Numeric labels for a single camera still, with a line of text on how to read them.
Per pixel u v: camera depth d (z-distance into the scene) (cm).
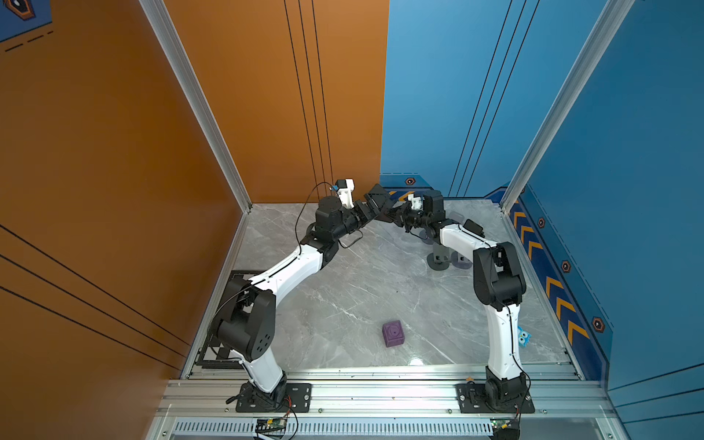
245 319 46
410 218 90
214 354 80
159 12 69
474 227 99
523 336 83
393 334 81
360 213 71
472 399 72
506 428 71
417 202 93
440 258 97
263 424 72
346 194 75
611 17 70
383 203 73
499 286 58
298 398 73
